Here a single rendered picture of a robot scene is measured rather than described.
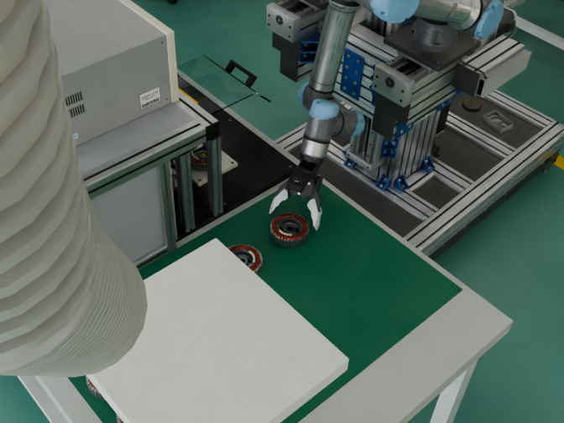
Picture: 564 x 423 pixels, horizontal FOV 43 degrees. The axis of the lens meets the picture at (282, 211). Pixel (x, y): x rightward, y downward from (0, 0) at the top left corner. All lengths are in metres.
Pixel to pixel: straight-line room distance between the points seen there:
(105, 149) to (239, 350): 0.72
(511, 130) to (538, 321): 0.96
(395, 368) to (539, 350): 1.19
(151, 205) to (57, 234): 1.41
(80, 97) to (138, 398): 0.79
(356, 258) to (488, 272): 1.18
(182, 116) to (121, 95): 0.17
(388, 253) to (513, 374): 0.95
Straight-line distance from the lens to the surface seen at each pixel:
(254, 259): 1.95
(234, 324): 1.29
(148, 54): 1.80
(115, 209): 1.82
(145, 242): 1.96
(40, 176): 0.44
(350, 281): 1.97
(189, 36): 4.35
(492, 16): 2.20
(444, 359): 1.86
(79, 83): 1.73
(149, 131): 1.83
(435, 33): 2.33
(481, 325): 1.95
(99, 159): 1.77
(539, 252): 3.27
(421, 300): 1.96
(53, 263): 0.48
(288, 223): 2.07
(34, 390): 2.49
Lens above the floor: 2.25
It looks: 45 degrees down
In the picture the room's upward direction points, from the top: 3 degrees clockwise
